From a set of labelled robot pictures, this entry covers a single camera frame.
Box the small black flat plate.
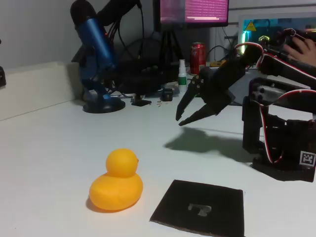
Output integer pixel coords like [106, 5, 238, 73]
[131, 99, 153, 107]

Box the computer monitor with pink text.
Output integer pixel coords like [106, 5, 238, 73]
[153, 0, 230, 32]

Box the blue desktop microphone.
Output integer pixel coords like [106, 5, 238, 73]
[70, 0, 126, 114]

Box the white spray bottle green label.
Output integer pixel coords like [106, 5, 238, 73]
[178, 59, 188, 93]

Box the black white marker tag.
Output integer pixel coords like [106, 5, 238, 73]
[300, 151, 316, 166]

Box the black cardboard square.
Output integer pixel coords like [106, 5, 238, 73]
[149, 179, 246, 237]

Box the cream white desk ledge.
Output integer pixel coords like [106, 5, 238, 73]
[0, 61, 83, 121]

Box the small black cube device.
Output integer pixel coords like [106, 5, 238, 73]
[160, 88, 173, 101]

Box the lit computer case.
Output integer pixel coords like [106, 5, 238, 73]
[238, 12, 316, 62]

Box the black desktop device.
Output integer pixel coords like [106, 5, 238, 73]
[116, 59, 173, 96]

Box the person's hand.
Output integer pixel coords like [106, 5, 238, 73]
[283, 37, 316, 66]

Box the black hanging cable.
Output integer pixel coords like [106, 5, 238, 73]
[137, 1, 147, 60]

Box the red white servo cable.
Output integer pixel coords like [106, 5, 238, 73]
[256, 89, 316, 164]

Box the red soda can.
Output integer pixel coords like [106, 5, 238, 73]
[190, 41, 207, 75]

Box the black tripod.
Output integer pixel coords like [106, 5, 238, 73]
[158, 28, 185, 72]

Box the black leader arm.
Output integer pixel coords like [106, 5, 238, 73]
[268, 28, 316, 61]

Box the yellow rubber duck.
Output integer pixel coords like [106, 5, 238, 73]
[88, 148, 144, 213]

